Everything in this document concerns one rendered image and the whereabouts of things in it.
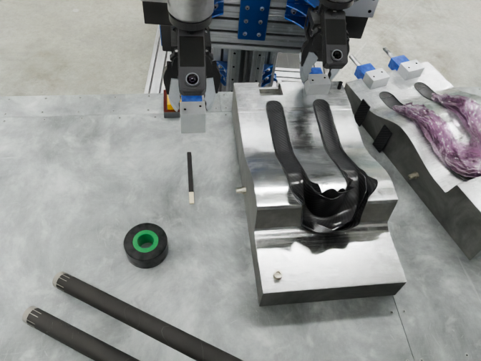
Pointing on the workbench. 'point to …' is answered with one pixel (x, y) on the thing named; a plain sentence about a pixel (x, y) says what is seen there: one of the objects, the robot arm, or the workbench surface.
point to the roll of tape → (153, 254)
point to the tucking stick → (190, 178)
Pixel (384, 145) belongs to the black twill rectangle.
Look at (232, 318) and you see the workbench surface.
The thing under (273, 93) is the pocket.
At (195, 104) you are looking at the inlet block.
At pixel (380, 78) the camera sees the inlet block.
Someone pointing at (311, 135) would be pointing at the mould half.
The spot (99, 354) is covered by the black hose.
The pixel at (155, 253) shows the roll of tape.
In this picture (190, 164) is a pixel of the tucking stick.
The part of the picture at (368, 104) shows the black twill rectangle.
